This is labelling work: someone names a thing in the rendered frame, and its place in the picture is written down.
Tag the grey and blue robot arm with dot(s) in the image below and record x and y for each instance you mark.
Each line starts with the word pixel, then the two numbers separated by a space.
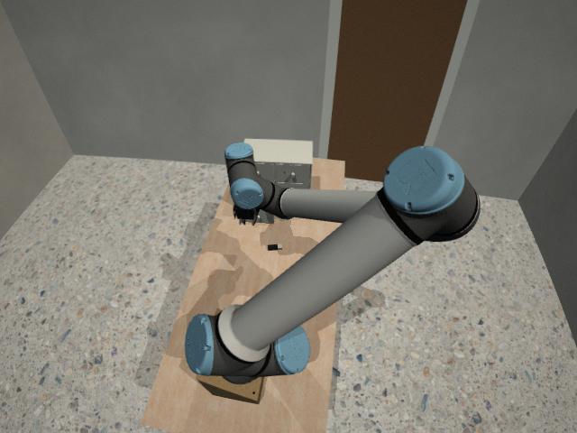
pixel 424 190

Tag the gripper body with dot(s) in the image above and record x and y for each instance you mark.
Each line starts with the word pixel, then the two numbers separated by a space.
pixel 243 213

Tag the grey chest of drawers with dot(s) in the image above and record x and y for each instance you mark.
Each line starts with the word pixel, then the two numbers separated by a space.
pixel 282 151

